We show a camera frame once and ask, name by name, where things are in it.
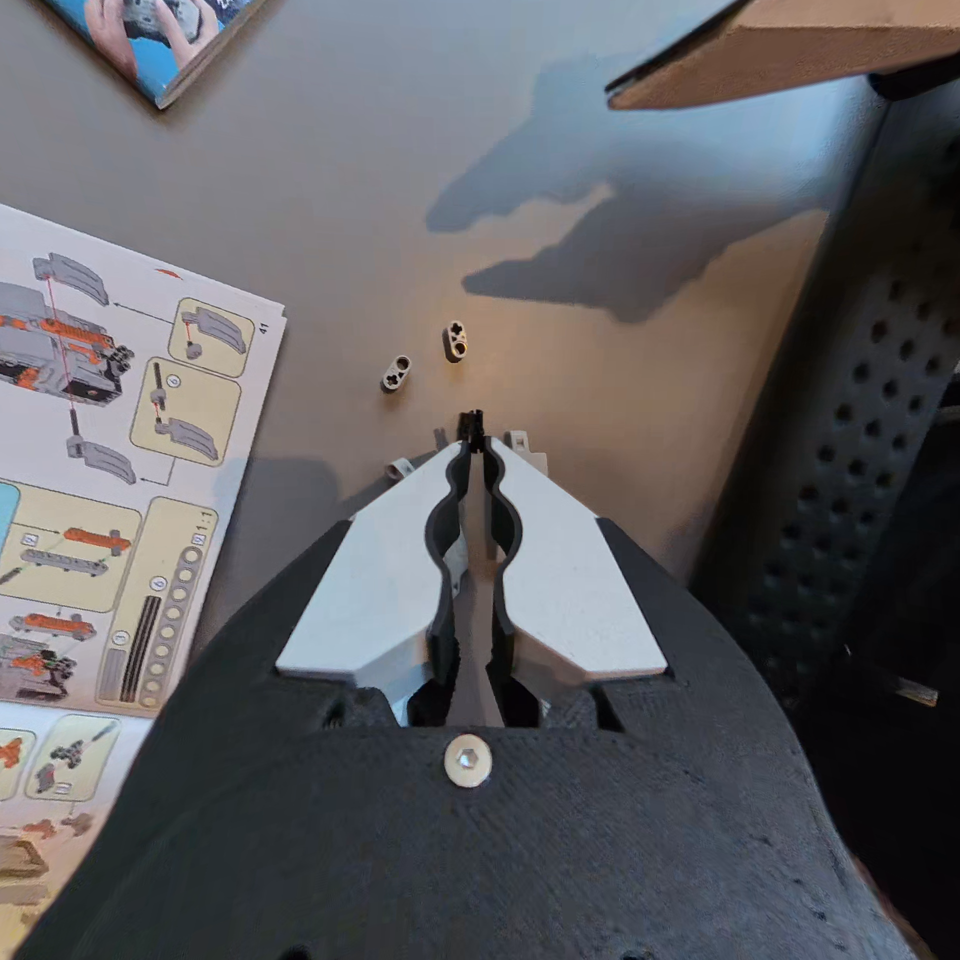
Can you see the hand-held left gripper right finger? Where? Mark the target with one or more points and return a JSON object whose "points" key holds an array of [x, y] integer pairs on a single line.
{"points": [[577, 600]]}

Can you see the short black pin piece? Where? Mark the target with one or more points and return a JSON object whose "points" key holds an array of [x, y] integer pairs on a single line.
{"points": [[471, 427]]}

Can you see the blue cover instruction manual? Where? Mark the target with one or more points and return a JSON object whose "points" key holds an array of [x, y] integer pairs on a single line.
{"points": [[150, 60]]}

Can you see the building instruction booklet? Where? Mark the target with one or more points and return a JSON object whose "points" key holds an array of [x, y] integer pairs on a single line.
{"points": [[112, 420]]}

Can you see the brown flat board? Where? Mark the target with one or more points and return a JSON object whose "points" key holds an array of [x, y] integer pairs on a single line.
{"points": [[787, 52]]}

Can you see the light grey bracket piece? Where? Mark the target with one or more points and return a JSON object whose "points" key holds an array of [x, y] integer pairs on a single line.
{"points": [[529, 454]]}

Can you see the small grey connector piece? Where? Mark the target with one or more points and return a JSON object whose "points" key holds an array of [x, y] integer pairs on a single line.
{"points": [[397, 373], [448, 341]]}

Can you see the white desk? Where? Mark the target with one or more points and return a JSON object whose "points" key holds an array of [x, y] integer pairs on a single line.
{"points": [[337, 187]]}

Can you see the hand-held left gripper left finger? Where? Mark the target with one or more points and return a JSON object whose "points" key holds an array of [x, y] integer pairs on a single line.
{"points": [[360, 600]]}

